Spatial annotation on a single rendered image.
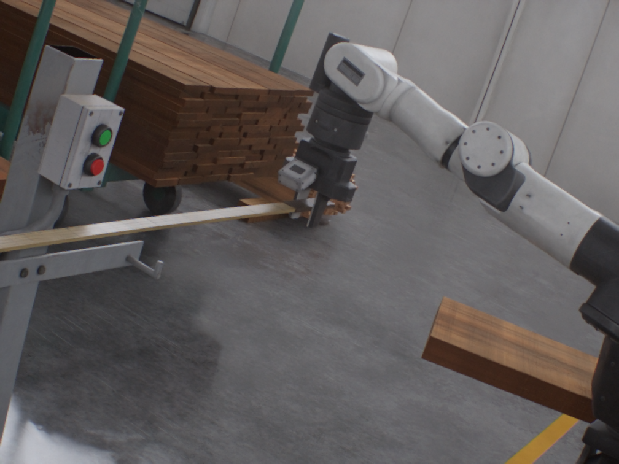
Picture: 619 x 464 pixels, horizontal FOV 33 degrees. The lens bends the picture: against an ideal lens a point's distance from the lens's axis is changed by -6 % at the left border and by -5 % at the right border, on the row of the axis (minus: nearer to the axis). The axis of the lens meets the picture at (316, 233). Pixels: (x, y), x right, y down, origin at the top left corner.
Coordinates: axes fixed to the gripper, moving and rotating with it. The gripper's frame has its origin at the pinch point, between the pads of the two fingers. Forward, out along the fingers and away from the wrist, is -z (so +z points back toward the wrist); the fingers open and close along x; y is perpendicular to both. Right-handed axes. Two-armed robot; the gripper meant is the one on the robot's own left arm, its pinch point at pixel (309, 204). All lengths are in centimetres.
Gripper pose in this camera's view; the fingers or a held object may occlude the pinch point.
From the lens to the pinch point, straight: 170.8
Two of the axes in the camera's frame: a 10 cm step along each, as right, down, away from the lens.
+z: 3.4, -9.0, -2.7
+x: -8.1, -4.2, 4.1
